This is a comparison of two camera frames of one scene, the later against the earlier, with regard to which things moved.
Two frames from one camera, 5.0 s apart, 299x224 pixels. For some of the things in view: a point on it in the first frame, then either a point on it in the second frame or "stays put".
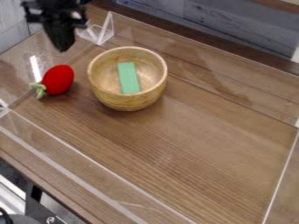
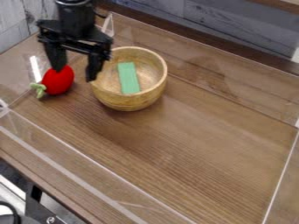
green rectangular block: (127, 77) stays put
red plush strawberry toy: (58, 80) stays put
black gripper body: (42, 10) → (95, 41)
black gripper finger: (61, 31) → (58, 54)
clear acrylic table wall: (129, 199) stays put
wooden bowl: (127, 77) stays put
